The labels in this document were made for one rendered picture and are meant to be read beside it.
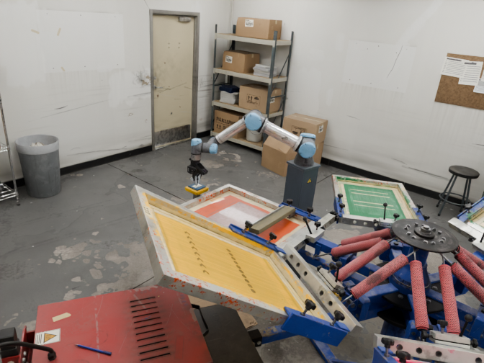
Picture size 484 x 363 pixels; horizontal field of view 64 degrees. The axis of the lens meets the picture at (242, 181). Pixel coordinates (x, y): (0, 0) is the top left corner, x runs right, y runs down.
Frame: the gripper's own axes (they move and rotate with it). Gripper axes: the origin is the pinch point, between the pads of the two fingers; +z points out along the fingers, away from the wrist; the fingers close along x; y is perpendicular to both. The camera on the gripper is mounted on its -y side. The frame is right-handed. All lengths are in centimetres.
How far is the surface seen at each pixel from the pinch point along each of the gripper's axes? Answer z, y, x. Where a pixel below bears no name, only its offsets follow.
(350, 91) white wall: -25, 44, -368
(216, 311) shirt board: 3, -100, 88
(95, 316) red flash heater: -13, -79, 135
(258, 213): 2, -58, 0
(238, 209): 2.4, -45.2, 5.6
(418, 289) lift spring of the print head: -21, -170, 40
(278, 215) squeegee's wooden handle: -8, -79, 9
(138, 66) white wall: -38, 290, -171
